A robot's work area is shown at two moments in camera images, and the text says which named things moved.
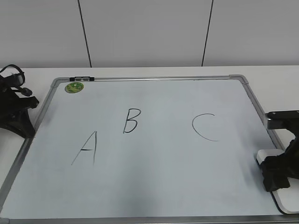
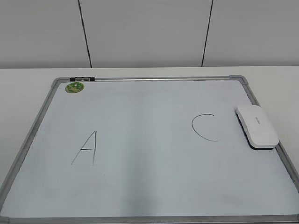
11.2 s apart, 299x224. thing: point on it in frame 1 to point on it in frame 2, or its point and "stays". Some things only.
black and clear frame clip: [81, 79] stays
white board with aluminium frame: [145, 150] stays
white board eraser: [287, 199] to [256, 128]
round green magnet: [74, 87] stays
